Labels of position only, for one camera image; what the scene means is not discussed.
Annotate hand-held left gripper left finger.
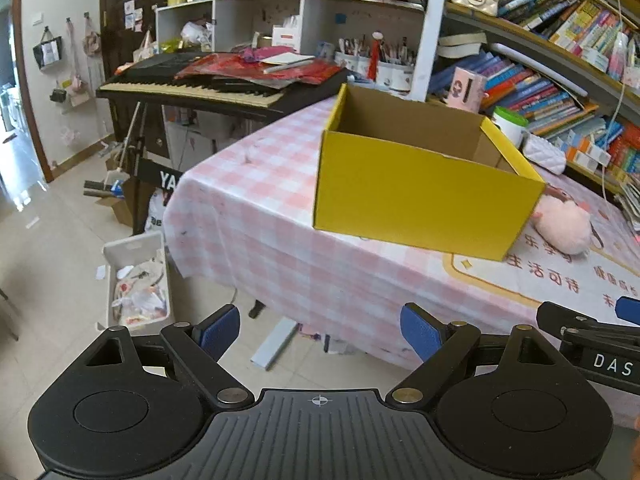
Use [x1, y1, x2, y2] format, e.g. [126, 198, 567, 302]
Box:
[83, 303, 256, 412]

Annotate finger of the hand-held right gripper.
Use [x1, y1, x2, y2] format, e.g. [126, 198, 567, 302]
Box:
[536, 295, 640, 343]

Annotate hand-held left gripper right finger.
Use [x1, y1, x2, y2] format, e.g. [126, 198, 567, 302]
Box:
[384, 302, 563, 410]

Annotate pink plush toy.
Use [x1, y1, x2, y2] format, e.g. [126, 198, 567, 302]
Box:
[530, 187, 604, 257]

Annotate yellow cardboard box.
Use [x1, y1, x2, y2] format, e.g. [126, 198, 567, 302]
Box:
[313, 82, 547, 263]

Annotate grey table foot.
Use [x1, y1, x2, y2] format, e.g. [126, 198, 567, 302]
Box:
[249, 300, 302, 373]

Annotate white waste bin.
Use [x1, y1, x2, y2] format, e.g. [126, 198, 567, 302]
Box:
[102, 231, 176, 334]

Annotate stack of papers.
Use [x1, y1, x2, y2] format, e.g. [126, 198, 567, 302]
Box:
[619, 180, 640, 235]

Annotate pink checkered printed tablecloth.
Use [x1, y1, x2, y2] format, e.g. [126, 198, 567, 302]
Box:
[163, 94, 640, 417]

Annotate white plastic bag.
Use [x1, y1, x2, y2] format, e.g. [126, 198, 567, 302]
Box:
[144, 192, 172, 234]

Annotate red boxed book set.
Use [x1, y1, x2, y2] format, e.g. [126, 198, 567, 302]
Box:
[607, 124, 640, 182]

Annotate brown cardboard box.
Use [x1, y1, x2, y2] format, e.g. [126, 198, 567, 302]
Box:
[95, 179, 137, 227]

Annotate black keyboard stand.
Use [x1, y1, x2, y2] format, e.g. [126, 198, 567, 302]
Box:
[107, 101, 187, 197]

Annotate blue orange small box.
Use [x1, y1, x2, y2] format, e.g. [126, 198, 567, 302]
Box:
[565, 130, 614, 167]

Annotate white quilted pouch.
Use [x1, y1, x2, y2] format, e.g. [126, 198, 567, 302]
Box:
[521, 135, 568, 175]

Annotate white jar green lid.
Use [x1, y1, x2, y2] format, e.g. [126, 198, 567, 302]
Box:
[492, 106, 530, 147]

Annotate row of leaning books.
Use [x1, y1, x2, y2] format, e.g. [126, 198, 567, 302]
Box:
[429, 47, 627, 155]

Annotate wooden bookshelf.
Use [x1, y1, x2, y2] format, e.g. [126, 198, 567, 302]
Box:
[424, 0, 640, 202]

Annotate pink small box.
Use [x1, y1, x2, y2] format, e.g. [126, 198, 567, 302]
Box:
[446, 65, 489, 113]

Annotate white pen cup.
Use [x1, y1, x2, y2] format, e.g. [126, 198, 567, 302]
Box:
[333, 36, 377, 80]
[375, 37, 416, 92]

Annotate white bar lamp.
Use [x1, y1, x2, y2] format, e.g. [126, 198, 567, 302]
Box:
[489, 41, 589, 97]

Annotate pile of red papers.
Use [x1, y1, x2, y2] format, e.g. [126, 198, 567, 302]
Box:
[173, 46, 347, 94]

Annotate black electronic keyboard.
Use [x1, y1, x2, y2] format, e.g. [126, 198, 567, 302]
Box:
[95, 50, 352, 122]

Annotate stacked white books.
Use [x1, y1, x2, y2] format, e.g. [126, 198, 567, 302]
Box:
[437, 32, 489, 59]

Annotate row of upright books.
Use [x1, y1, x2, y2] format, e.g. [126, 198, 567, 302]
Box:
[492, 0, 640, 73]

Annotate white cubby shelf unit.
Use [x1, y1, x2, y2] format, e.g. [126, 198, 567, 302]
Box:
[155, 0, 437, 94]

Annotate pink hanging bag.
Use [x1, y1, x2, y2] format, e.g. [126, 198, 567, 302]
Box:
[81, 14, 102, 57]

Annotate black tote bag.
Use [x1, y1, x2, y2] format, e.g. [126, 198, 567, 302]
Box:
[32, 26, 64, 72]

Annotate white cable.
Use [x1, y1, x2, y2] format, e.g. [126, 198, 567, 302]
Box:
[599, 0, 630, 207]

